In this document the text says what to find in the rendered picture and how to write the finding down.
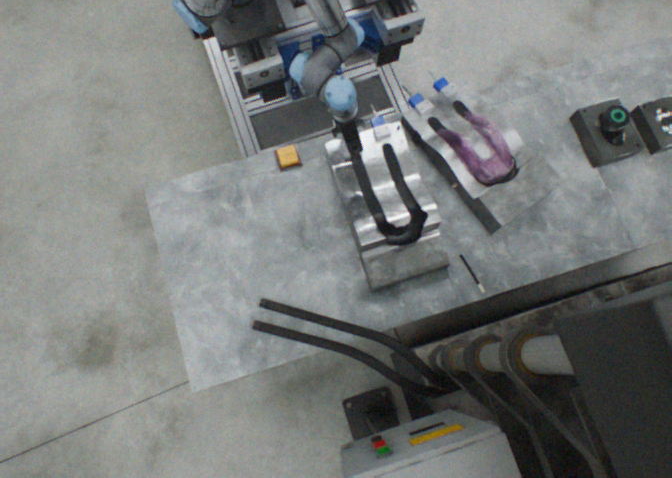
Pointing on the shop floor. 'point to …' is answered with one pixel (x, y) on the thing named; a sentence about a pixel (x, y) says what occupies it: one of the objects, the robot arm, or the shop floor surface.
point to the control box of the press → (421, 443)
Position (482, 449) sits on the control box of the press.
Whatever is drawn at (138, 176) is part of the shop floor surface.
